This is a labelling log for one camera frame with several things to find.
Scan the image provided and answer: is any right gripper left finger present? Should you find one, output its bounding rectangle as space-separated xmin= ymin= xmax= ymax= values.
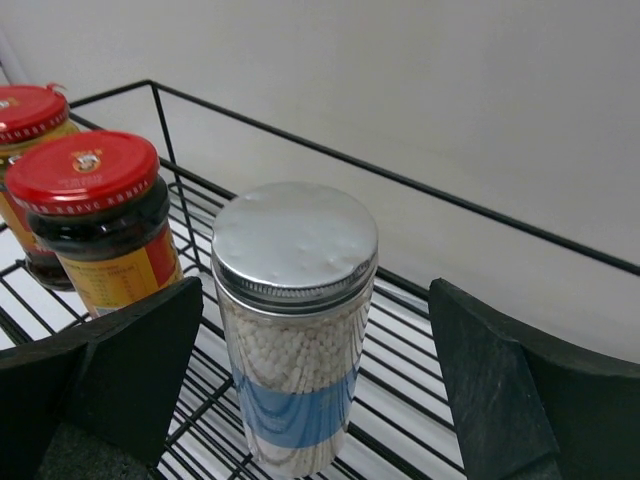
xmin=1 ymin=277 xmax=203 ymax=479

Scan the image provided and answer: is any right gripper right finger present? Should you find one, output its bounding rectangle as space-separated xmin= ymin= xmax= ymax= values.
xmin=428 ymin=279 xmax=639 ymax=479

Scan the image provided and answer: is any red lid chili jar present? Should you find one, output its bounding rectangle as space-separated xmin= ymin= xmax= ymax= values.
xmin=6 ymin=130 xmax=183 ymax=318

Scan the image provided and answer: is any white bottle blue label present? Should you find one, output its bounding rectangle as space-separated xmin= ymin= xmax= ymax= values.
xmin=211 ymin=182 xmax=378 ymax=478

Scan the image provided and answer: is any red lid sauce jar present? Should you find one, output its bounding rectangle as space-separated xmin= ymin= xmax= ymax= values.
xmin=0 ymin=83 xmax=82 ymax=292

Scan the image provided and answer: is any black wire shelf rack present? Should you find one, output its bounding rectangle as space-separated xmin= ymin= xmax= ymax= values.
xmin=0 ymin=78 xmax=640 ymax=480

